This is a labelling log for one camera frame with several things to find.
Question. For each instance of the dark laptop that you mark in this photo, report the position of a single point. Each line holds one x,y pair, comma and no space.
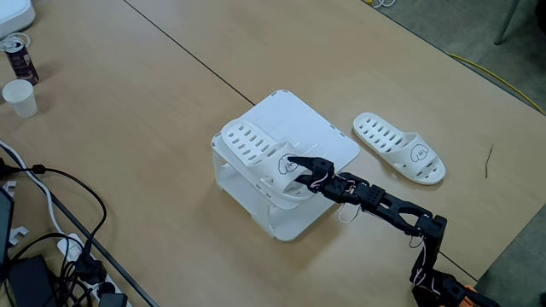
5,226

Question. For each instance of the dark table gap strip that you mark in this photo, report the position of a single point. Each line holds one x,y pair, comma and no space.
136,285

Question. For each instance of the tall black plug adapter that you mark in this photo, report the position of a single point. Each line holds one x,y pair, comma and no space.
90,269

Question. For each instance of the white paper cup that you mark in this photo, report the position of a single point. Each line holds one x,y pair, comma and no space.
20,100

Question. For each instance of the black power brick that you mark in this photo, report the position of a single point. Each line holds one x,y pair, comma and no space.
32,283
3,168

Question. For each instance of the white rounded device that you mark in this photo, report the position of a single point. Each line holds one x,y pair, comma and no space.
13,15

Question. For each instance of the dark purple drink can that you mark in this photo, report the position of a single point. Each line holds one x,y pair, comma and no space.
23,64

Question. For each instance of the white two-tier shoe rack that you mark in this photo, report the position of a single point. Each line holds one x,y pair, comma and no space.
298,123

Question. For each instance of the white dog-print slipper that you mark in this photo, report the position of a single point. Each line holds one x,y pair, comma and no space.
251,145
384,136

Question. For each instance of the grey chair leg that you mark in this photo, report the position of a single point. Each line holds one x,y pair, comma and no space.
505,25

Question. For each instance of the black chair part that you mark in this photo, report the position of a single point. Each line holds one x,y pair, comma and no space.
541,15

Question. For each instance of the white printed plastic part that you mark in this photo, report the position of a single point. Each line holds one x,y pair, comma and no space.
19,233
9,187

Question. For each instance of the black plug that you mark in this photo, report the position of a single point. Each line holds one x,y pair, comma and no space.
113,300

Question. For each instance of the white power strip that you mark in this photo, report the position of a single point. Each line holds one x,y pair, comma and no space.
70,249

